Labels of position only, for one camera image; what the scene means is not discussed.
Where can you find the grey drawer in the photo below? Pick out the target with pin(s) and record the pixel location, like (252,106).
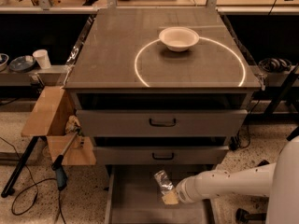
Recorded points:
(159,155)
(214,123)
(134,197)

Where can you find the wooden side shelf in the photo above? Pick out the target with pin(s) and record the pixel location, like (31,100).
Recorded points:
(49,118)

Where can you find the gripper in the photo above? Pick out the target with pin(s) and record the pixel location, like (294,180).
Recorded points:
(184,190)

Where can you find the blue plate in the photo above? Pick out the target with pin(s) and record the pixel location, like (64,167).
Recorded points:
(22,64)

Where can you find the grey bottom drawer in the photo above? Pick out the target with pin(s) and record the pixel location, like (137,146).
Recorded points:
(134,197)

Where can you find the grey drawer cabinet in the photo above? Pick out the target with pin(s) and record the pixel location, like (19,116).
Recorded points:
(124,66)

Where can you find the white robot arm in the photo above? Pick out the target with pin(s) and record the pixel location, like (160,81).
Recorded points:
(278,181)

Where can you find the grey middle drawer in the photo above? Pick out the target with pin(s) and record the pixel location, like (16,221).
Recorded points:
(159,155)

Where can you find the white paper cup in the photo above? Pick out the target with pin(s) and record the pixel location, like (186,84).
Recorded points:
(42,58)

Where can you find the grey top drawer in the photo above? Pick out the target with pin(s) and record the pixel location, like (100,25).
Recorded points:
(214,123)

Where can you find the small bowl at left edge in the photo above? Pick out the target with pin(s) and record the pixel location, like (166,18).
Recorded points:
(3,61)

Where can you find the white bowl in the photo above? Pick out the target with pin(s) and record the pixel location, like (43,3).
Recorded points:
(178,39)

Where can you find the black table leg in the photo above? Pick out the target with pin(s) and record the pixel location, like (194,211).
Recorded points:
(8,189)

